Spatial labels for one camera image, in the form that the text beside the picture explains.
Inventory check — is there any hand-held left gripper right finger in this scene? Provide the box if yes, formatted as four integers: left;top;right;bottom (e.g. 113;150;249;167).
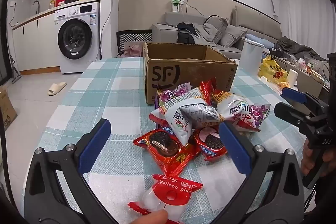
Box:
218;122;306;224

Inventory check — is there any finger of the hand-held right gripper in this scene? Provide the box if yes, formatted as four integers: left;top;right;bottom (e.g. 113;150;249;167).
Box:
282;87;328;114
274;102;319;135

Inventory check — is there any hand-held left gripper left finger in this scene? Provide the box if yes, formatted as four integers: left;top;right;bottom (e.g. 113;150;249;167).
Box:
24;118;124;224

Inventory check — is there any red cookie packet pink picture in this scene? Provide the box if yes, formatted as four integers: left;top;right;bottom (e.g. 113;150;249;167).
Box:
194;126;228;161

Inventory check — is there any white purple snack packet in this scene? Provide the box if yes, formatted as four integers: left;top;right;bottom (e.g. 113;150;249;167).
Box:
217;98;271;133

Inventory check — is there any white red snack packet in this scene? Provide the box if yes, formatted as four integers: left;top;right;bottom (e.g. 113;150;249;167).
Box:
149;95;222;147

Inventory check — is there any red cookie packet brown picture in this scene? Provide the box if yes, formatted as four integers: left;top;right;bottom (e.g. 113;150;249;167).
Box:
133;127;201;175

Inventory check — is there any red clear glue packet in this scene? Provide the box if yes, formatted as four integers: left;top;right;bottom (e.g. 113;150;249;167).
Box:
127;174;204;222

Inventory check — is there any brown cardboard box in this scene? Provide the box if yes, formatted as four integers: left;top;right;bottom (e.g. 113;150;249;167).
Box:
142;42;238;105

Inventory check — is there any person's right hand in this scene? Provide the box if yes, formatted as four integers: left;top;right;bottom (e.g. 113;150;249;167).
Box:
301;139;336;177

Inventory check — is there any person's left hand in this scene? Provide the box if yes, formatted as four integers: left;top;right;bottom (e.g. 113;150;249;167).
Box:
130;210;168;224

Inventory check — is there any white paper cup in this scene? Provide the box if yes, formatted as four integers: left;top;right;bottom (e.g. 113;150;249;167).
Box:
287;69;299;89

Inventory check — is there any yellow plastic bag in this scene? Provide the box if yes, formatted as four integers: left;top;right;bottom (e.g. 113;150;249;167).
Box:
258;56;288;83

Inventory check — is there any dark green jacket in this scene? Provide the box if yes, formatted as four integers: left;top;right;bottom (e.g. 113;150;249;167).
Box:
274;36;328;62

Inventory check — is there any white bin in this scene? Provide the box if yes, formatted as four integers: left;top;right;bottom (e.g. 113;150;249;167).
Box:
240;39;264;75

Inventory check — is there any checked teal tablecloth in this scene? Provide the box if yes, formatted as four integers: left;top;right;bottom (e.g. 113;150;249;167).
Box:
34;57;313;224

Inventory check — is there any beige slipper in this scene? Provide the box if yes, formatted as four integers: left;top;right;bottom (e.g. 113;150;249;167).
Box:
48;81;67;96

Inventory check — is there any white curtain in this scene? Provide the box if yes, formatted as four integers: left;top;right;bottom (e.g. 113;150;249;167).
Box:
280;0;336;56

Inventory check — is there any grey cushion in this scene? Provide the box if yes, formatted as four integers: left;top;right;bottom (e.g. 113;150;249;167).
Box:
219;25;248;48
205;15;229;43

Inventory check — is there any printed cardboard box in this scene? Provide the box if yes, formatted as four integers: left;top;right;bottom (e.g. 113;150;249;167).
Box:
0;86;18;131

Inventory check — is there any pink cloth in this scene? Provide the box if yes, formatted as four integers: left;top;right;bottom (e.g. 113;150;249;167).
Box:
122;44;144;58

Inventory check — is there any upright mop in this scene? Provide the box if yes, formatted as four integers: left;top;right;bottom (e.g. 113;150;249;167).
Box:
7;38;23;84

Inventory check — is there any white washing machine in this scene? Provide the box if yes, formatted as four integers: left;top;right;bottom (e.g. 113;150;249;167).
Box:
54;2;101;74

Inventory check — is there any grey garment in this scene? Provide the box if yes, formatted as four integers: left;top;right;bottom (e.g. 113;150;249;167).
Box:
193;23;218;43

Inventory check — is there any black white patterned basket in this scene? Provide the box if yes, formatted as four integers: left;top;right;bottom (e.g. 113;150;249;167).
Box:
116;29;153;55

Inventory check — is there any white kitchen counter cabinet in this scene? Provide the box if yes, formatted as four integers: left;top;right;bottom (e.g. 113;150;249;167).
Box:
12;7;62;75

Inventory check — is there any black garment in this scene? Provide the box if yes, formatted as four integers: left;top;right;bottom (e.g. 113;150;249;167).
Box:
176;22;196;44

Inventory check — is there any grey sofa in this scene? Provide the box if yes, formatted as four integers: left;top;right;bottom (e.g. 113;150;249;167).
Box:
152;5;280;59

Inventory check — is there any white green wall device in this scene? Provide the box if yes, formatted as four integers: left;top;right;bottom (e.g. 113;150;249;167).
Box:
170;0;184;13

